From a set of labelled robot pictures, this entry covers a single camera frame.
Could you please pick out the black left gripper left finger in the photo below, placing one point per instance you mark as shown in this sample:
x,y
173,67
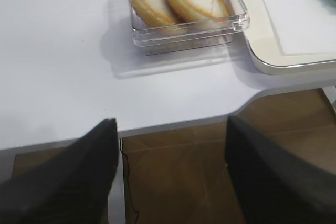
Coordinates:
x,y
71,187

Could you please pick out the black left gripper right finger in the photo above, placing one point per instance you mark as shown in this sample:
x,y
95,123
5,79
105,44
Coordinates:
x,y
273,185

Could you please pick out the white table leg left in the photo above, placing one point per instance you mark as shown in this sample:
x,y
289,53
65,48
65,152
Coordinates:
x,y
116,200

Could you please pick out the white serving tray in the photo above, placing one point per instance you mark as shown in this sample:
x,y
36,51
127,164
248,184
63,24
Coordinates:
x,y
267,53

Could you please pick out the white paper sheet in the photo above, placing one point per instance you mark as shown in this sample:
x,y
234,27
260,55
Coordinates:
x,y
304,26

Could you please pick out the clear bun box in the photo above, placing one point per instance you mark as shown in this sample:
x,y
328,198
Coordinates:
x,y
189,35

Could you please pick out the white bun front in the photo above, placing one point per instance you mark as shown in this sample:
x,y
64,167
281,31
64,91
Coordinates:
x,y
212,14

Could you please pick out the white bun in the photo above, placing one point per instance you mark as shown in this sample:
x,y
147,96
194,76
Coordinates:
x,y
155,13
212,14

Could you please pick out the white bun middle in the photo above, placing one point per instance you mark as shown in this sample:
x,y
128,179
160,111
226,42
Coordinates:
x,y
155,13

